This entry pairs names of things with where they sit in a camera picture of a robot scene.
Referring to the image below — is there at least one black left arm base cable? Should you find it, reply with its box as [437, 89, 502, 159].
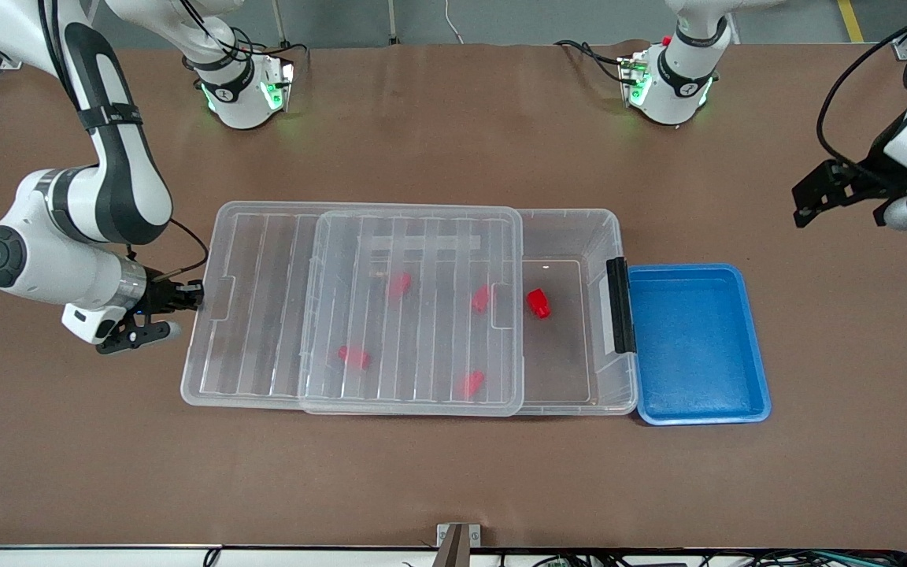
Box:
[554, 38, 629, 86]

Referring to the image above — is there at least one black box latch handle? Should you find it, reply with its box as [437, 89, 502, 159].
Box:
[606, 256, 638, 355]

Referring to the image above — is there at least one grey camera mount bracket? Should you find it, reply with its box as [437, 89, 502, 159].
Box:
[436, 523, 483, 567]

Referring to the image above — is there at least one black arm base cable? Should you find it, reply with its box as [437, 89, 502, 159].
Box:
[233, 38, 311, 65]
[554, 38, 629, 86]

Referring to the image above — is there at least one blue plastic tray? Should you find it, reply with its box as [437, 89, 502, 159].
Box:
[627, 263, 772, 427]

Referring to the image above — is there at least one white table edge rail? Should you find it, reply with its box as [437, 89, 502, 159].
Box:
[0, 545, 907, 567]

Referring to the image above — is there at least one black right arm base cable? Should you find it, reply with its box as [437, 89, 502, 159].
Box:
[233, 38, 311, 65]

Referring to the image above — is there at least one clear plastic box lid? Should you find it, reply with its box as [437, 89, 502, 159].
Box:
[180, 201, 526, 417]

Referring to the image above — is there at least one clear plastic storage box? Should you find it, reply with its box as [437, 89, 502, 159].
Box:
[298, 206, 640, 417]

